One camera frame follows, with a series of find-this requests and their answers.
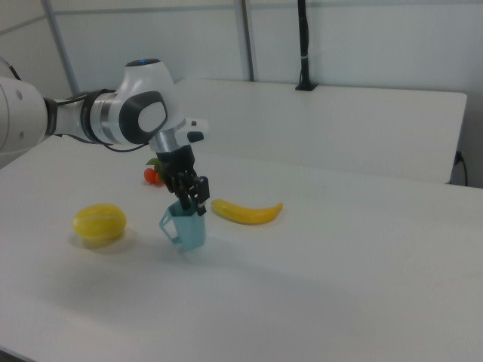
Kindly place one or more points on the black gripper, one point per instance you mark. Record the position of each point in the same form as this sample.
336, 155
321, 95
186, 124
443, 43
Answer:
179, 166

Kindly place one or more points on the light blue mug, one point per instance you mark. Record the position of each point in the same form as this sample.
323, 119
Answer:
190, 232

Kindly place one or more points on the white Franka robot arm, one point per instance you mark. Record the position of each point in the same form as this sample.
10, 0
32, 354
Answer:
143, 109

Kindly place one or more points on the orange toy fruits with leaves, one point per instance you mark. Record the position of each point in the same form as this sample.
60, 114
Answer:
151, 176

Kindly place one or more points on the yellow toy banana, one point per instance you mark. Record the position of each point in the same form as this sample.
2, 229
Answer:
245, 214

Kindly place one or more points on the yellow toy melon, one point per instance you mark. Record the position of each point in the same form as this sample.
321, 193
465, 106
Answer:
99, 222

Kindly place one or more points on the black pole with clamp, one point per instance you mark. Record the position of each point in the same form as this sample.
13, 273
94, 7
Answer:
303, 45

